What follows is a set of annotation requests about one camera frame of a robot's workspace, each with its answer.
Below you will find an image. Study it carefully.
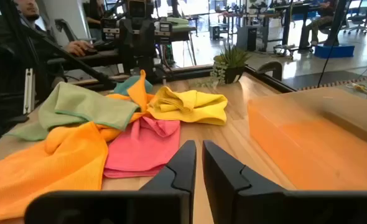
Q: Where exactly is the grey clamp handle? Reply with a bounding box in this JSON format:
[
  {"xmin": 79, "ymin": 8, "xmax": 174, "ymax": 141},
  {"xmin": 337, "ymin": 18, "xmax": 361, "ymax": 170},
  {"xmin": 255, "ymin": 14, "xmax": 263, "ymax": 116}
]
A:
[{"xmin": 256, "ymin": 61, "xmax": 284, "ymax": 81}]

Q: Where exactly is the white metal bracket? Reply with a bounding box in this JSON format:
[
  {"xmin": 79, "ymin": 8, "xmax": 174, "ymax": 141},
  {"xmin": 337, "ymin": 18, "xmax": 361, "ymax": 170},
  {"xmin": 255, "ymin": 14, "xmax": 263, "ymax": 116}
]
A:
[{"xmin": 23, "ymin": 68, "xmax": 35, "ymax": 114}]

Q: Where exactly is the black computer tower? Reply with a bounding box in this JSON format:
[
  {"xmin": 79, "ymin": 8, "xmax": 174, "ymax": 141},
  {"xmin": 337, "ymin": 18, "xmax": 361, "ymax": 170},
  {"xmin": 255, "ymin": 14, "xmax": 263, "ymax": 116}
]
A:
[{"xmin": 236, "ymin": 26, "xmax": 258, "ymax": 52}]

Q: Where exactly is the black standing desk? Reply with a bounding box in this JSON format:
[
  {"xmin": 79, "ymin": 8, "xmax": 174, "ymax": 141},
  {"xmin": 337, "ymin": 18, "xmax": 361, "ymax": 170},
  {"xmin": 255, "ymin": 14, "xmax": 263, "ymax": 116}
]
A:
[{"xmin": 261, "ymin": 1, "xmax": 315, "ymax": 52}]

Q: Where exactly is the light green microfiber towel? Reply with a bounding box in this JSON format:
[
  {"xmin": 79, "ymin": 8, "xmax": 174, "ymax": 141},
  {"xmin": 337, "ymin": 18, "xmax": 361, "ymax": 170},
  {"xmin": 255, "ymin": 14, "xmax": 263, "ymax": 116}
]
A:
[{"xmin": 3, "ymin": 82, "xmax": 140, "ymax": 141}]

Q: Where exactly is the teal microfiber towel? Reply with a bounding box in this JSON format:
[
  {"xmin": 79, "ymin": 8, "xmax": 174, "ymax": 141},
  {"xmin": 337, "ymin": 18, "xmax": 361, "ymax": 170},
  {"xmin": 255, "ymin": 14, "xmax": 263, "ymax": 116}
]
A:
[{"xmin": 113, "ymin": 75, "xmax": 153, "ymax": 96}]

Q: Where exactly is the person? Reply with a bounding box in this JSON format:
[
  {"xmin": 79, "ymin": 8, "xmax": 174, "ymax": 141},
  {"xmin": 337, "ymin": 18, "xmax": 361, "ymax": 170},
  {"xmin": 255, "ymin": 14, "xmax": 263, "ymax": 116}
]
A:
[
  {"xmin": 0, "ymin": 0, "xmax": 95, "ymax": 94},
  {"xmin": 83, "ymin": 0, "xmax": 106, "ymax": 43},
  {"xmin": 306, "ymin": 0, "xmax": 340, "ymax": 46}
]

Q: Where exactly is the long thin black cable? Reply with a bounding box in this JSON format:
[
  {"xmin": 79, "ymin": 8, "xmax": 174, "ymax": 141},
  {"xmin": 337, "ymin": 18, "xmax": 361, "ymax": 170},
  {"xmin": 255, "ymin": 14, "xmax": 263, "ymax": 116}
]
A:
[{"xmin": 317, "ymin": 0, "xmax": 348, "ymax": 88}]

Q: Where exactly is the blue floor pad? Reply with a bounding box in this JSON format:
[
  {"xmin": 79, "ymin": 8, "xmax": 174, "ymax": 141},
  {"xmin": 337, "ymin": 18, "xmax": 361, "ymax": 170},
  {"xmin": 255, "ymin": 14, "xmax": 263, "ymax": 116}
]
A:
[{"xmin": 314, "ymin": 44, "xmax": 356, "ymax": 59}]

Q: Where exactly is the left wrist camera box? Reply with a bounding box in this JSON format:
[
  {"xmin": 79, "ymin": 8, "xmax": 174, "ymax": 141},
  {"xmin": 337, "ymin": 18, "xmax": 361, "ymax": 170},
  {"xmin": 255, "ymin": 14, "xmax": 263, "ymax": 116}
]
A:
[{"xmin": 126, "ymin": 0, "xmax": 155, "ymax": 18}]

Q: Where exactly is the yellow floor cable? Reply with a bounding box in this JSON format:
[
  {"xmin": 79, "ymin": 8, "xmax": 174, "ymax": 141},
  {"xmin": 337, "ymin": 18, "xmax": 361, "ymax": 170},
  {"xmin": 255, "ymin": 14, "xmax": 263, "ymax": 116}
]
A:
[{"xmin": 346, "ymin": 82, "xmax": 367, "ymax": 101}]

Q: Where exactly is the pink microfiber towel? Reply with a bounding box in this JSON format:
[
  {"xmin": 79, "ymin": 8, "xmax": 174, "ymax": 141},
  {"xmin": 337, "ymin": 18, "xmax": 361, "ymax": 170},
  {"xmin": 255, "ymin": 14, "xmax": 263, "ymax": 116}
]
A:
[{"xmin": 103, "ymin": 116, "xmax": 181, "ymax": 179}]

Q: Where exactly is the yellow microfiber towel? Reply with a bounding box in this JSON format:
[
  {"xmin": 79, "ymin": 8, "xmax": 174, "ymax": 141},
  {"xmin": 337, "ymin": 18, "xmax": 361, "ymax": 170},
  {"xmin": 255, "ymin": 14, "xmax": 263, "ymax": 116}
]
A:
[{"xmin": 146, "ymin": 86, "xmax": 228, "ymax": 126}]

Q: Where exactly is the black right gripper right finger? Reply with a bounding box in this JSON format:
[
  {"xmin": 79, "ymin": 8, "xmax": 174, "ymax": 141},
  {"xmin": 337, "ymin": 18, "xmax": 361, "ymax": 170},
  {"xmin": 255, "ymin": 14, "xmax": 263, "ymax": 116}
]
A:
[{"xmin": 202, "ymin": 139, "xmax": 286, "ymax": 224}]

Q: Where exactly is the person's hand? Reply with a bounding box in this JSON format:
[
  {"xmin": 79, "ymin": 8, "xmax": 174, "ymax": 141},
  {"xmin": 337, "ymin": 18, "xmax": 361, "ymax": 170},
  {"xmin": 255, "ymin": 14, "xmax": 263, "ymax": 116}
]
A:
[{"xmin": 63, "ymin": 40, "xmax": 94, "ymax": 57}]

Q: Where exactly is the orange translucent plastic bin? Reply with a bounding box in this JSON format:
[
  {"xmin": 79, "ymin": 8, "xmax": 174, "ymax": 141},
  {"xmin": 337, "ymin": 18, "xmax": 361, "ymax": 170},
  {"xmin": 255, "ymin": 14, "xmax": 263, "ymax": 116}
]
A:
[{"xmin": 247, "ymin": 86, "xmax": 367, "ymax": 191}]

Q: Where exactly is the small potted succulent plant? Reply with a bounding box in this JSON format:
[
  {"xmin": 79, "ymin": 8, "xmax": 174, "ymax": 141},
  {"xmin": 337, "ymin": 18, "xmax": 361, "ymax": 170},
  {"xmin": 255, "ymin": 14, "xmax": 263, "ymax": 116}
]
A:
[{"xmin": 210, "ymin": 45, "xmax": 252, "ymax": 86}]

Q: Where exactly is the grey office chair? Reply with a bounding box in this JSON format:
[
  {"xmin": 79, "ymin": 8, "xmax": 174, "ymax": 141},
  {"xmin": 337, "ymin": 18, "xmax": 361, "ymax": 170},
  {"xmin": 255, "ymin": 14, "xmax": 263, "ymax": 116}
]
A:
[{"xmin": 345, "ymin": 0, "xmax": 367, "ymax": 34}]

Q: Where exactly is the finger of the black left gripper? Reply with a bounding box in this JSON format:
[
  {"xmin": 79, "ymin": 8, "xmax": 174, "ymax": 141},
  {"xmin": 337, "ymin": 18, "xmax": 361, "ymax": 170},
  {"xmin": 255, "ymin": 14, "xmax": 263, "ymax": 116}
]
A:
[
  {"xmin": 119, "ymin": 20, "xmax": 134, "ymax": 74},
  {"xmin": 142, "ymin": 20, "xmax": 157, "ymax": 75}
]

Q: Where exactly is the black orange-edged floor mat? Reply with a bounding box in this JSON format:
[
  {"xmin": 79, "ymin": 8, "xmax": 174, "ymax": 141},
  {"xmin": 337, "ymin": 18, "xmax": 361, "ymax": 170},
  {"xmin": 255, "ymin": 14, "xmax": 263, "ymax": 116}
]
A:
[{"xmin": 282, "ymin": 70, "xmax": 367, "ymax": 91}]

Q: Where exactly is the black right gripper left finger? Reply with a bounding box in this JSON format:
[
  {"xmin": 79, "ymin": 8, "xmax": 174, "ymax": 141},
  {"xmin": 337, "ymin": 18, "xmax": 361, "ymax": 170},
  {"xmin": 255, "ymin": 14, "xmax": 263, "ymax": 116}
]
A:
[{"xmin": 139, "ymin": 139, "xmax": 197, "ymax": 195}]

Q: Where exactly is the black office desk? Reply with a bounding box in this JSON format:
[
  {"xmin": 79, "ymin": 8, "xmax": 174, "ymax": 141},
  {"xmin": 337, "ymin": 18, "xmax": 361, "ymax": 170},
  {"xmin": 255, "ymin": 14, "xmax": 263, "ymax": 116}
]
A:
[{"xmin": 46, "ymin": 26, "xmax": 198, "ymax": 68}]

